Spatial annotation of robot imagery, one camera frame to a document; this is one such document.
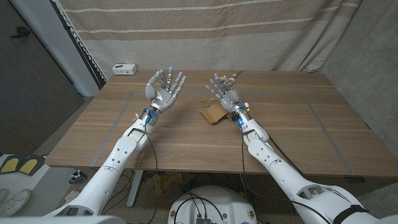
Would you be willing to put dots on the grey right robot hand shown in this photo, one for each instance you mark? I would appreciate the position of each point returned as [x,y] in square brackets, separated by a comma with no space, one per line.
[231,99]

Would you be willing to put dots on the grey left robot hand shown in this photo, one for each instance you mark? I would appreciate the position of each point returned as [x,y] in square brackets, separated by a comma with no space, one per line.
[162,96]

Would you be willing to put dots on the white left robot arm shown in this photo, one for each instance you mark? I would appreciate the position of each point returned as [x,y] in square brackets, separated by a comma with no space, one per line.
[115,161]

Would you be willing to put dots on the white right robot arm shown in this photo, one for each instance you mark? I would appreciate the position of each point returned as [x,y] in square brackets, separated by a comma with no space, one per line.
[280,174]

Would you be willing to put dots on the brown paper bag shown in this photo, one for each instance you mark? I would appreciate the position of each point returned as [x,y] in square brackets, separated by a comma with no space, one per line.
[214,113]

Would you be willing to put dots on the white power strip box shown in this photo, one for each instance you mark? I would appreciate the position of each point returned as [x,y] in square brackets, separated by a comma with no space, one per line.
[124,69]

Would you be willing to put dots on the grey tape outline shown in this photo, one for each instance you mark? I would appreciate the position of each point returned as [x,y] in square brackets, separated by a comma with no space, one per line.
[118,119]

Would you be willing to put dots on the beige striped curtain backdrop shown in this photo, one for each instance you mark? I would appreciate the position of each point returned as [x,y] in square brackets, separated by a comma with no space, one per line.
[264,37]

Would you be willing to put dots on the brown cardboard scraps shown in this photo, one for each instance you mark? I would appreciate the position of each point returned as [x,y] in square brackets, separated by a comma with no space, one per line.
[164,182]

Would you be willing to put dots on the black triangle-patterned trim strip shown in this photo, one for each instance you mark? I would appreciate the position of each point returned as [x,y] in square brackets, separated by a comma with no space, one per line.
[85,54]

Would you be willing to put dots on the grey table leg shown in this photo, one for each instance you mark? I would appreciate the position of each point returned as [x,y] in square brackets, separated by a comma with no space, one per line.
[135,189]

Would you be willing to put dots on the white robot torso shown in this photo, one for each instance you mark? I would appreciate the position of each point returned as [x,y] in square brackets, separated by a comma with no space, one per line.
[227,202]

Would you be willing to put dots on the white crumpled cloth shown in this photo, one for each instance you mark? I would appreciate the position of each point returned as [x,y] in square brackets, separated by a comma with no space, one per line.
[72,196]

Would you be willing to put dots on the dark flat table foot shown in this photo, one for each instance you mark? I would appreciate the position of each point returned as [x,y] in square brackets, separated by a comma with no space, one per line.
[354,180]

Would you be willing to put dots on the white sneaker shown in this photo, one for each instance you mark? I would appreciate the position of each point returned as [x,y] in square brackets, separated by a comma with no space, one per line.
[3,194]
[15,200]

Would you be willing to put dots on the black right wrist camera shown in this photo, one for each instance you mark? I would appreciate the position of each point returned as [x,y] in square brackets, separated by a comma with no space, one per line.
[239,119]

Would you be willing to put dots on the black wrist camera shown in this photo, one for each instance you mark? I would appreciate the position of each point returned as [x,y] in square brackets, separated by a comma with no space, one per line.
[150,115]
[239,119]

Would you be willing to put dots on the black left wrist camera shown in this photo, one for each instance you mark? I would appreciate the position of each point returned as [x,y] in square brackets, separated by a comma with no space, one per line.
[150,115]

